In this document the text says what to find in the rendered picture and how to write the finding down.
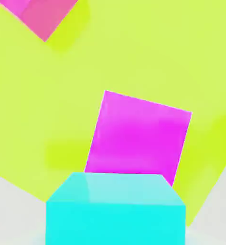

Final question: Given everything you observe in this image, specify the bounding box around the small magenta cube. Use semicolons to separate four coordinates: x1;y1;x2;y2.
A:
84;90;193;187

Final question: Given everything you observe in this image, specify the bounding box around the large yellow-green box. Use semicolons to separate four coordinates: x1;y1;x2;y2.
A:
0;0;226;227

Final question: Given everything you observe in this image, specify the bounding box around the small cyan cube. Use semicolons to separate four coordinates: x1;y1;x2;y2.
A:
45;172;186;245

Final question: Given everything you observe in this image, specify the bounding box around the small pink cube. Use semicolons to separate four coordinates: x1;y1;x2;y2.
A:
0;0;79;43

